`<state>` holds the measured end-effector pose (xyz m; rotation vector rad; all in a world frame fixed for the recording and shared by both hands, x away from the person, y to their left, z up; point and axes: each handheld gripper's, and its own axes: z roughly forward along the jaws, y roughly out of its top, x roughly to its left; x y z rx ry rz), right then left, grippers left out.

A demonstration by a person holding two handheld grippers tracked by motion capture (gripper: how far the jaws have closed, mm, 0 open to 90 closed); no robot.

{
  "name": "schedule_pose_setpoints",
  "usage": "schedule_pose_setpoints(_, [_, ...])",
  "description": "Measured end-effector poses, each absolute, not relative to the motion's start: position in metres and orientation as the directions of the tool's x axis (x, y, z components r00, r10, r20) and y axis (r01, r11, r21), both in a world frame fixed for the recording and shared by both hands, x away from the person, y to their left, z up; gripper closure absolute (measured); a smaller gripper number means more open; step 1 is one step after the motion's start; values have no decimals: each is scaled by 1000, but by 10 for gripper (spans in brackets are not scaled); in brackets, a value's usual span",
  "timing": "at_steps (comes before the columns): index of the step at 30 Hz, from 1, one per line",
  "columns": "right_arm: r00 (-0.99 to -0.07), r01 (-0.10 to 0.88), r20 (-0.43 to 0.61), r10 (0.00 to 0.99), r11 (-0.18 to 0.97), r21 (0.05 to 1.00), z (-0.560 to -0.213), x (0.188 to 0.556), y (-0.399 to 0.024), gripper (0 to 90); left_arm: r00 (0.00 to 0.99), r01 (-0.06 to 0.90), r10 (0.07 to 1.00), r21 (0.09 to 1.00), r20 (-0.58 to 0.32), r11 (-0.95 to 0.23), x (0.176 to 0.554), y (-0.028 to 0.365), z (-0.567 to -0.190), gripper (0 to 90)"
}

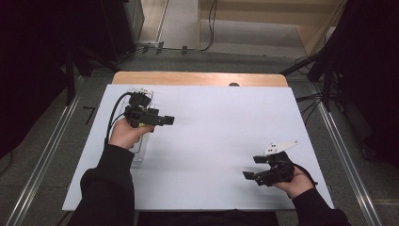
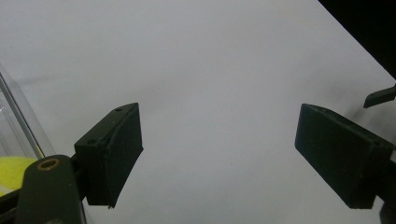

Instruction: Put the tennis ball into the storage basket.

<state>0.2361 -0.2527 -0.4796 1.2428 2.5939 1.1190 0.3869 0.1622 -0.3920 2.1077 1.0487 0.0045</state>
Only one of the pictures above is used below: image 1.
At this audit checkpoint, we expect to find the person's dark clothing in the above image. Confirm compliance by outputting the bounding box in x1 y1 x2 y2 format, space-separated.
136 209 280 226

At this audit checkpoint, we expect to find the right hand-held gripper black cable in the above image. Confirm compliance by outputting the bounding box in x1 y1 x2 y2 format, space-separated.
292 163 319 186

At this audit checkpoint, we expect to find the dark cabinet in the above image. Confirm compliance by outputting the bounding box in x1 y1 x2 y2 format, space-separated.
100 0 146 61

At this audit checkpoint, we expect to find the left hand-held gripper black cable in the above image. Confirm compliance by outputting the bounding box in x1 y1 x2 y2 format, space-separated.
104 91 135 146

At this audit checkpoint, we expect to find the person's left hand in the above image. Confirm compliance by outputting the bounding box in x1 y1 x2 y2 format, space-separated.
107 118 155 151

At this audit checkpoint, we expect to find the bundle of black cables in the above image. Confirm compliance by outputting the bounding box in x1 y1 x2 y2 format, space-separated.
295 91 326 124

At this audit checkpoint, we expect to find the light wooden cabinet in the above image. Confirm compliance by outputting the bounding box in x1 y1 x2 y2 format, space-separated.
197 0 347 57

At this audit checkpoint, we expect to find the hand-held gripper black cable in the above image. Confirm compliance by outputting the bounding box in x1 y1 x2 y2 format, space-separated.
292 163 319 186
104 91 135 146

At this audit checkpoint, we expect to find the floor cable with plugs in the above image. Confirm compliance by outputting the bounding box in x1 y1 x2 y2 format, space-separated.
136 40 201 57

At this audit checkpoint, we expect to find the black curtain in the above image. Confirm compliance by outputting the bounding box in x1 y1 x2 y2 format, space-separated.
0 0 104 159
326 0 399 170

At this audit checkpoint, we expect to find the person's right hand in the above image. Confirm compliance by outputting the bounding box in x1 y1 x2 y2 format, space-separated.
272 169 314 200

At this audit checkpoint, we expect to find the aluminium floor rail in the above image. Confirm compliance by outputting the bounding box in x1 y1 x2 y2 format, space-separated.
309 83 384 226
5 74 85 226

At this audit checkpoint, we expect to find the clear plastic container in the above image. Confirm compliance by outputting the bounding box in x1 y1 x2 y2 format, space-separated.
126 87 156 164

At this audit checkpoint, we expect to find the hanging black cable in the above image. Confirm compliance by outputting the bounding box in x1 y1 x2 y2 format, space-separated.
200 0 218 52

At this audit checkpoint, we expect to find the wooden table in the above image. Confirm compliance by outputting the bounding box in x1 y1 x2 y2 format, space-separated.
111 71 289 88

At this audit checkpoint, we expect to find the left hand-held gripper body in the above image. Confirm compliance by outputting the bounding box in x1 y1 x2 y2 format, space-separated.
123 90 158 129

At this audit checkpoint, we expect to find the white table mat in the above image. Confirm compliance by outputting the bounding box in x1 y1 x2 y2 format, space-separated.
61 84 335 211

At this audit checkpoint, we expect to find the black metal stand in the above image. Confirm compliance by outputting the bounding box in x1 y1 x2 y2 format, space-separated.
279 43 335 112
62 40 121 106

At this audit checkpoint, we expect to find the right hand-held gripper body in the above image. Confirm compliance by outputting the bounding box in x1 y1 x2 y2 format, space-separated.
253 140 300 187

